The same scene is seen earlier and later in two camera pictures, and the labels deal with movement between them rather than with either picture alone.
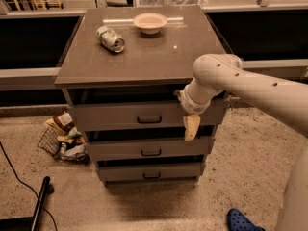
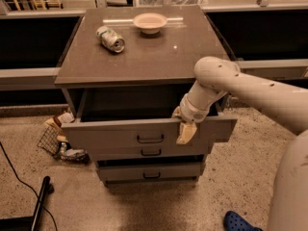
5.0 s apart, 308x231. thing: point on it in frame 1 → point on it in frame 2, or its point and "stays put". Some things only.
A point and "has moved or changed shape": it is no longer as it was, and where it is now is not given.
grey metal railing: (44, 78) stays put
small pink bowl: (150, 22) stays put
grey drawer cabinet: (120, 73) stays put
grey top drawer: (141, 116) has moved or changed shape
